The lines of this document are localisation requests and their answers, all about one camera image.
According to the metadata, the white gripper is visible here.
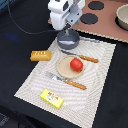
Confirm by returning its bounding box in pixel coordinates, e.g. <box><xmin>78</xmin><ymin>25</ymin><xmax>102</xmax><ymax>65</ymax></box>
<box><xmin>48</xmin><ymin>0</ymin><xmax>85</xmax><ymax>30</ymax></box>

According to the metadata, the grey saucepan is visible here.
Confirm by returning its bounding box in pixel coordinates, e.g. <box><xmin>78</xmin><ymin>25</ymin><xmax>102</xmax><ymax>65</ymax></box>
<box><xmin>56</xmin><ymin>28</ymin><xmax>101</xmax><ymax>50</ymax></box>

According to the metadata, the white toy fish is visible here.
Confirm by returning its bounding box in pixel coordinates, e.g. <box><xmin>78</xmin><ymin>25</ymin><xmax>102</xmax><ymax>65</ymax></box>
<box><xmin>59</xmin><ymin>41</ymin><xmax>75</xmax><ymax>45</ymax></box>

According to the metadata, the orange bread loaf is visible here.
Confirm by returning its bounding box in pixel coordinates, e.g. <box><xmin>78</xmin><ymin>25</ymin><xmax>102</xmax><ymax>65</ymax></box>
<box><xmin>30</xmin><ymin>50</ymin><xmax>51</xmax><ymax>61</ymax></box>

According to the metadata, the pink toy stove board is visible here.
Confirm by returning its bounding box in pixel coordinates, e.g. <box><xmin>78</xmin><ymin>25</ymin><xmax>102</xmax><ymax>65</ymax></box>
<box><xmin>47</xmin><ymin>0</ymin><xmax>128</xmax><ymax>43</ymax></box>

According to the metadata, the red tomato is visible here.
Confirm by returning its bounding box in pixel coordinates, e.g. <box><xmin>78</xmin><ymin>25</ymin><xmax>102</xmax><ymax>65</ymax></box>
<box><xmin>70</xmin><ymin>58</ymin><xmax>83</xmax><ymax>71</ymax></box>

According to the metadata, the round wooden plate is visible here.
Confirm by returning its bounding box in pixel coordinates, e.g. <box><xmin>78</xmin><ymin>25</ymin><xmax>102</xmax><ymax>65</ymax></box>
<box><xmin>56</xmin><ymin>55</ymin><xmax>84</xmax><ymax>79</ymax></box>

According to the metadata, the beige bowl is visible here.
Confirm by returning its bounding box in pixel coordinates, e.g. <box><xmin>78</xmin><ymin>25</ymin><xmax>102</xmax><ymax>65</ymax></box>
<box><xmin>116</xmin><ymin>4</ymin><xmax>128</xmax><ymax>30</ymax></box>

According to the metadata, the woven beige placemat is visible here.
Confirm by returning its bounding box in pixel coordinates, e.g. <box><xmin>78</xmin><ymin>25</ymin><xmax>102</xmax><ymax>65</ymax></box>
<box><xmin>15</xmin><ymin>38</ymin><xmax>116</xmax><ymax>128</ymax></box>

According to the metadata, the yellow butter box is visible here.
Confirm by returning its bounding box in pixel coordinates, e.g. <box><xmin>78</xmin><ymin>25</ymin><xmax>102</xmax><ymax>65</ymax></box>
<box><xmin>40</xmin><ymin>89</ymin><xmax>64</xmax><ymax>109</ymax></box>

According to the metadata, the wooden handled knife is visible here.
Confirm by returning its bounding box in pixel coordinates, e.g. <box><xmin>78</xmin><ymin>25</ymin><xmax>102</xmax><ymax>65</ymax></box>
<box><xmin>60</xmin><ymin>50</ymin><xmax>99</xmax><ymax>63</ymax></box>

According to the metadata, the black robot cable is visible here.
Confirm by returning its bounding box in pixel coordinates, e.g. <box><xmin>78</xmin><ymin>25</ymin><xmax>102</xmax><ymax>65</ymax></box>
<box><xmin>6</xmin><ymin>0</ymin><xmax>58</xmax><ymax>36</ymax></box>

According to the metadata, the wooden handled fork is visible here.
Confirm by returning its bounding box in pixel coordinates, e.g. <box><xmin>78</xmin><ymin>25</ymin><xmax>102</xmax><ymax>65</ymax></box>
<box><xmin>45</xmin><ymin>72</ymin><xmax>87</xmax><ymax>90</ymax></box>

